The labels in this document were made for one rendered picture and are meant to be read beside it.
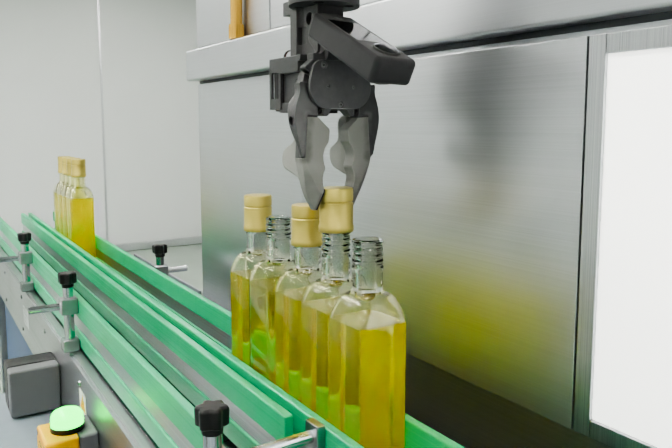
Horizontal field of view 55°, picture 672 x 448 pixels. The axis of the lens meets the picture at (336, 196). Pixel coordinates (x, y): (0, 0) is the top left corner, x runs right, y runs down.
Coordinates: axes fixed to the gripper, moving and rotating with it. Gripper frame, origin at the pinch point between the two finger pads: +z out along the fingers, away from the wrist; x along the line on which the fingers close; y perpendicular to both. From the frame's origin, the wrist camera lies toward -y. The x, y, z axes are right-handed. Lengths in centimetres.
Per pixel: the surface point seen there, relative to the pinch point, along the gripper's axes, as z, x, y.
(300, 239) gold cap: 5.0, 1.3, 4.8
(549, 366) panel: 14.7, -11.5, -17.4
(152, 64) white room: -67, -182, 589
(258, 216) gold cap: 3.9, 0.5, 15.9
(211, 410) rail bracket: 16.7, 15.7, -4.5
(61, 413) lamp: 32, 19, 39
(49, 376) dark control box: 36, 16, 63
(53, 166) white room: 31, -87, 591
